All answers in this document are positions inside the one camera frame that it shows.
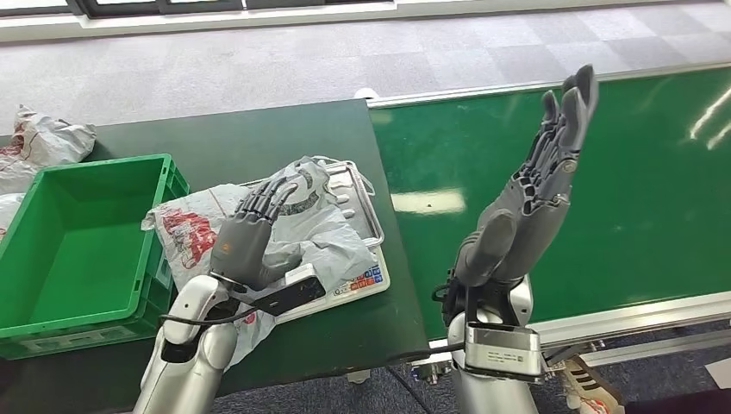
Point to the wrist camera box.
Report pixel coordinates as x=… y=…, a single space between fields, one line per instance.
x=291 y=294
x=502 y=351

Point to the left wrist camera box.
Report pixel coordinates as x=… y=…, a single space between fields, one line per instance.
x=291 y=294

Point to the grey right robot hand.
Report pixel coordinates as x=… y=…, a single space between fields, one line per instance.
x=531 y=217

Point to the white paper sheet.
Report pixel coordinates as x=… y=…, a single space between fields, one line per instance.
x=719 y=372

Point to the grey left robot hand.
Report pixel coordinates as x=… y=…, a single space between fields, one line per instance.
x=240 y=251

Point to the grey plastic mailer package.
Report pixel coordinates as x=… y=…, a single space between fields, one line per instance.
x=325 y=234

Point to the green conveyor belt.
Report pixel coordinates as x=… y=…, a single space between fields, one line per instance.
x=657 y=200

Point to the small white round object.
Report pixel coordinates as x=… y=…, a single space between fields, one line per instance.
x=366 y=94

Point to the green plastic crate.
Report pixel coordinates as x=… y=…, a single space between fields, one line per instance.
x=74 y=251

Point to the crumpled grey mailer bag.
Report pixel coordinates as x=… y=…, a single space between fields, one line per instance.
x=51 y=137

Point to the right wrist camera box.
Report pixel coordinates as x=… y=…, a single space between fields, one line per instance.
x=502 y=351

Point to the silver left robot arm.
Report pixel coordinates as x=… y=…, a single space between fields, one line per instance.
x=188 y=365

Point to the grey mailer bag red print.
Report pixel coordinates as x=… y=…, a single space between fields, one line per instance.
x=14 y=171

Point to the white scale with steel tray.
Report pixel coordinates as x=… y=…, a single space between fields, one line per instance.
x=365 y=280

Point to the person's striped shoe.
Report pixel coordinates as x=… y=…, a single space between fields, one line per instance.
x=588 y=383

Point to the pale grey mailer bag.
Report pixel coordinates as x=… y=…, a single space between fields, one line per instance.
x=8 y=211

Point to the dark green table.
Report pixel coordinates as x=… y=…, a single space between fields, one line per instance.
x=257 y=131

